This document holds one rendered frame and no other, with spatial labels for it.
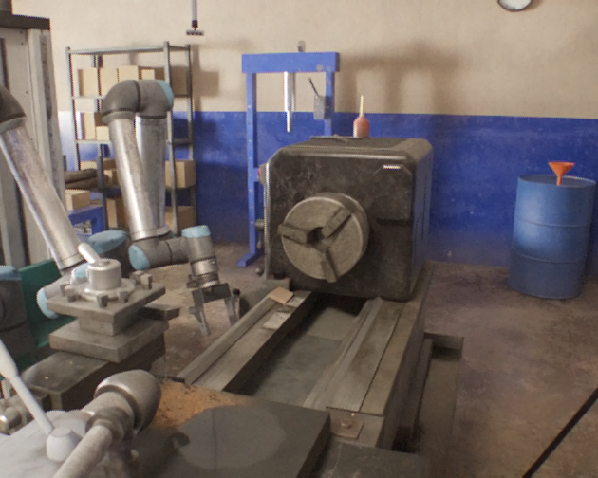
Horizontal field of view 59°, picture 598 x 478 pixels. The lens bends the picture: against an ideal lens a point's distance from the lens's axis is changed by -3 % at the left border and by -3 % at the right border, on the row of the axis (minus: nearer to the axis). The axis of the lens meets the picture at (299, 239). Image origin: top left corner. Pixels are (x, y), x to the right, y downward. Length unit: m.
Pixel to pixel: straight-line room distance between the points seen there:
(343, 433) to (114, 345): 0.46
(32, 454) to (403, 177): 1.32
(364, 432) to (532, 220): 3.47
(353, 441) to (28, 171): 1.13
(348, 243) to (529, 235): 2.99
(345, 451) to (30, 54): 1.67
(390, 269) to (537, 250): 2.74
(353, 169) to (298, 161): 0.19
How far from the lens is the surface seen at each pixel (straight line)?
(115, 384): 0.79
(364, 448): 1.07
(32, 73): 2.13
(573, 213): 4.41
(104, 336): 1.10
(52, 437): 0.60
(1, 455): 0.64
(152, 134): 2.05
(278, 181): 1.84
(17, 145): 1.68
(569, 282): 4.57
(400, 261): 1.79
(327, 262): 1.59
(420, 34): 5.06
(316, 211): 1.60
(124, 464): 0.56
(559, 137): 5.04
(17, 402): 1.00
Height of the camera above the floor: 1.51
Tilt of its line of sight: 15 degrees down
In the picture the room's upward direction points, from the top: straight up
